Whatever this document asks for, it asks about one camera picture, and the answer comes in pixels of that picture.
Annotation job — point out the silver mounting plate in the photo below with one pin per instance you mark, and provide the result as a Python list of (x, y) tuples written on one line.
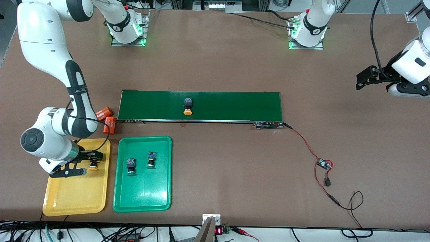
[(216, 218)]

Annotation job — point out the yellow plastic tray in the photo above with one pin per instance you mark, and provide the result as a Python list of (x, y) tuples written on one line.
[(77, 191)]

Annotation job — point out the aluminium frame profile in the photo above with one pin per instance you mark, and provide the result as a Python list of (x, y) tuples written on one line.
[(412, 15)]

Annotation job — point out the metal box with lights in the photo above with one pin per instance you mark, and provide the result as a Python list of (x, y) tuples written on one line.
[(215, 6)]

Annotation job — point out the black power plug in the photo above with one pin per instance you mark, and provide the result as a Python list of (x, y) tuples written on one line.
[(171, 235)]

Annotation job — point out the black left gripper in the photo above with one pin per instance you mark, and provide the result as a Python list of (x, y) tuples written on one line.
[(385, 73)]

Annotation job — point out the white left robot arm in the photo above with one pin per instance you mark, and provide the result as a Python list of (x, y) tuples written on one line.
[(315, 20)]

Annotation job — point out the small green circuit board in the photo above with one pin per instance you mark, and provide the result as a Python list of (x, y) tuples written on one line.
[(324, 164)]

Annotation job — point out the red digit display module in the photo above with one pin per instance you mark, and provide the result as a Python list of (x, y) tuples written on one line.
[(219, 231)]

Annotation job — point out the green conveyor belt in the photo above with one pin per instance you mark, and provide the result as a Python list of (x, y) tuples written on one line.
[(235, 101)]

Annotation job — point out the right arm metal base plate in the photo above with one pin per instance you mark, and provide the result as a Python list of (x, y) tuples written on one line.
[(117, 43)]

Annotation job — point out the grey camera pole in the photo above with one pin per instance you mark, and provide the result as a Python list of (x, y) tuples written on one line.
[(205, 233)]

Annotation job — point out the green plastic tray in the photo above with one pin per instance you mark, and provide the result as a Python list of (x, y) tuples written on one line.
[(144, 188)]

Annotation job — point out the orange cylinder with white print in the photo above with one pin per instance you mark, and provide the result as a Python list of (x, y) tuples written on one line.
[(109, 125), (103, 113)]

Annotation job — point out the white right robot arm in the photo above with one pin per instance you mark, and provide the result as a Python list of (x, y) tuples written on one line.
[(43, 43)]

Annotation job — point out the yellow push button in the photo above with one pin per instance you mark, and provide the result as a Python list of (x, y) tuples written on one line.
[(188, 107), (93, 168)]

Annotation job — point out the red clip lead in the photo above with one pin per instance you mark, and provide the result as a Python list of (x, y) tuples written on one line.
[(240, 231)]

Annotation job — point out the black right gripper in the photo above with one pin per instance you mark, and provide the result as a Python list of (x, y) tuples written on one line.
[(86, 155)]

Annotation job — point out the small black connector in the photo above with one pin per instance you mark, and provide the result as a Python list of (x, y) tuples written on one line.
[(328, 182)]

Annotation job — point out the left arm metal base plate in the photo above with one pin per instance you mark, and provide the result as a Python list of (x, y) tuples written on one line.
[(302, 47)]

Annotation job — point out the green push button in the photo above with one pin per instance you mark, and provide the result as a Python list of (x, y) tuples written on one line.
[(151, 158), (131, 164)]

